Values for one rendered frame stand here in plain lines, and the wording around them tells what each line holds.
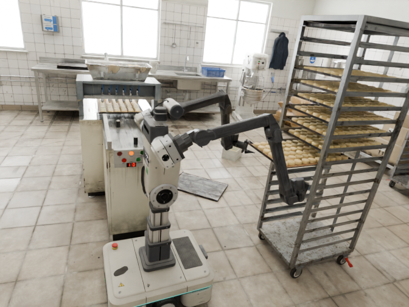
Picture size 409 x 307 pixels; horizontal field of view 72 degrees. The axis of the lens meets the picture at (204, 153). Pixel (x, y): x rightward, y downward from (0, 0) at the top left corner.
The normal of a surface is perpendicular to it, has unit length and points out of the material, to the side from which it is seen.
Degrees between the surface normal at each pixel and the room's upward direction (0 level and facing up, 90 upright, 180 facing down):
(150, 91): 90
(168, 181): 101
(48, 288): 0
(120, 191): 90
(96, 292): 0
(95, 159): 90
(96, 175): 90
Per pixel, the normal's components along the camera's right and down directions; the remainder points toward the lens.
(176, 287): 0.28, -0.58
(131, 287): 0.10, -0.92
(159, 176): 0.36, 0.56
